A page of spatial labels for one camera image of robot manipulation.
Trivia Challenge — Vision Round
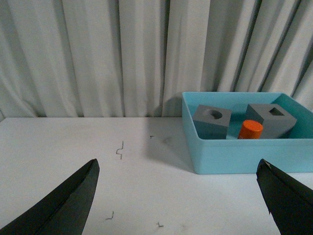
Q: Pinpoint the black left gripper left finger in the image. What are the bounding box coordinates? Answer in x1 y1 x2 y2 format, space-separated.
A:
0 159 99 235

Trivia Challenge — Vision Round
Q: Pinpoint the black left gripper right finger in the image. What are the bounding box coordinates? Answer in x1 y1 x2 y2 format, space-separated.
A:
256 159 313 235

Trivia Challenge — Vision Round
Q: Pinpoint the gray cube with square hole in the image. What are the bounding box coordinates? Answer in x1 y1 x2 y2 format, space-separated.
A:
246 104 297 139

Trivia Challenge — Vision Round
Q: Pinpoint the orange cylinder with white digits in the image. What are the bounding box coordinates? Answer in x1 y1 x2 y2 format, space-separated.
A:
238 119 263 139

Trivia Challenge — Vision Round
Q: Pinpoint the gray cube with round hole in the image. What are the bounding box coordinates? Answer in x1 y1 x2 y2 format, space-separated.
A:
192 105 232 140

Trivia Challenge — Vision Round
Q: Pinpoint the light blue plastic box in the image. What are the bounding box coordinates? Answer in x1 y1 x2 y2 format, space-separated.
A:
182 92 313 174

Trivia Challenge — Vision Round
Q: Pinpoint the white pleated curtain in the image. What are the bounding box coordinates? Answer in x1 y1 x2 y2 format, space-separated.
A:
0 0 313 119

